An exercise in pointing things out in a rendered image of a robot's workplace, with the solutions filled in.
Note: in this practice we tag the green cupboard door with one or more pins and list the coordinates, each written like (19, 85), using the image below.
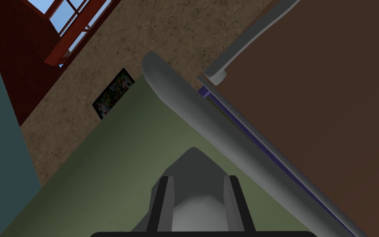
(110, 164)

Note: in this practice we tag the red framed window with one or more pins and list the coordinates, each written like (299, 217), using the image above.
(77, 29)

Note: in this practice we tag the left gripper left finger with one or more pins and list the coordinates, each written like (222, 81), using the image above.
(163, 210)

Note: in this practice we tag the brown cupboard door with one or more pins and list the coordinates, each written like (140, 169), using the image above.
(324, 98)

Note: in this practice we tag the dark framed wall picture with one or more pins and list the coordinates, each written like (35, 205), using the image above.
(114, 93)

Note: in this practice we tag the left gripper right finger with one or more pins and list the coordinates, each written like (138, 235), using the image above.
(237, 210)

